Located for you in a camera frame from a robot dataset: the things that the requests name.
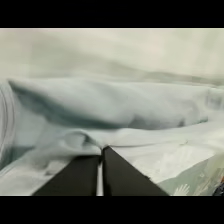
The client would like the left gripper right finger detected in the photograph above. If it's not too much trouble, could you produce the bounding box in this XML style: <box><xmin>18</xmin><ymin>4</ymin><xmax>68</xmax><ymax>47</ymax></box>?
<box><xmin>101</xmin><ymin>145</ymin><xmax>170</xmax><ymax>197</ymax></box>

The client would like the light blue shirt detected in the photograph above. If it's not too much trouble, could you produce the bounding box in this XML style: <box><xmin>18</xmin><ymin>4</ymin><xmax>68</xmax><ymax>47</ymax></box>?
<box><xmin>0</xmin><ymin>77</ymin><xmax>224</xmax><ymax>197</ymax></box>

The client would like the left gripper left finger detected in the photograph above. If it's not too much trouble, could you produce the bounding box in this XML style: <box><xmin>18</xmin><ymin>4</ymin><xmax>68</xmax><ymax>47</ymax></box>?
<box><xmin>32</xmin><ymin>154</ymin><xmax>102</xmax><ymax>197</ymax></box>

